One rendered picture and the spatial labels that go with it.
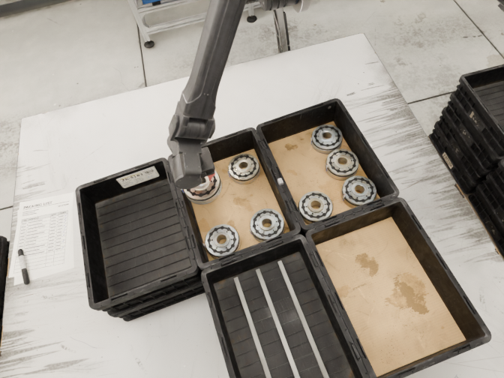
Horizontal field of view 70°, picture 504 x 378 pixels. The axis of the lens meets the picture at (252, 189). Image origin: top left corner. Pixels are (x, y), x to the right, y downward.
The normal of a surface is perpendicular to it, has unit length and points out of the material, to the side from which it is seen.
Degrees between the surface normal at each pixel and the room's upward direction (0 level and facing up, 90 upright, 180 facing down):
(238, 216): 0
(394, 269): 0
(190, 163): 31
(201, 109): 79
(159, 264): 0
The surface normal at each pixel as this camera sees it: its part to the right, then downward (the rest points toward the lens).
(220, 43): 0.33, 0.70
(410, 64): -0.10, -0.47
